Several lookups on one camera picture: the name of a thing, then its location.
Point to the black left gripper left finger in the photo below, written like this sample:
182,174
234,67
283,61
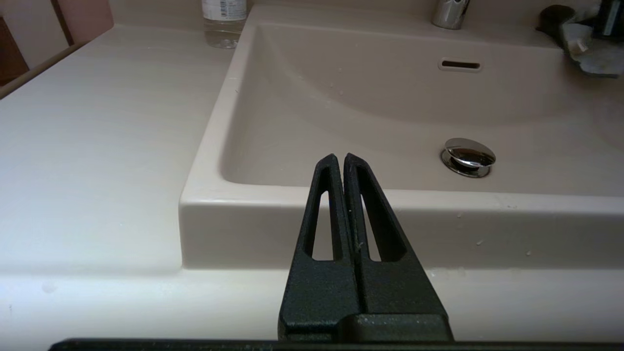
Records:
317,292

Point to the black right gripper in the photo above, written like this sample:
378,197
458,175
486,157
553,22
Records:
612,17

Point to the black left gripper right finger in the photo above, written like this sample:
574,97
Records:
399,292

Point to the light blue grey cloth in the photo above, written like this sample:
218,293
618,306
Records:
585,44

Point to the chrome faucet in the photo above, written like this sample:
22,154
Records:
449,14

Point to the beige sink basin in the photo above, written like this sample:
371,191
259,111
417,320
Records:
341,112

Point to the chrome drain stopper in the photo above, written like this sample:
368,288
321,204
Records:
469,155

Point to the capless clear plastic bottle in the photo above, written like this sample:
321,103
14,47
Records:
224,22

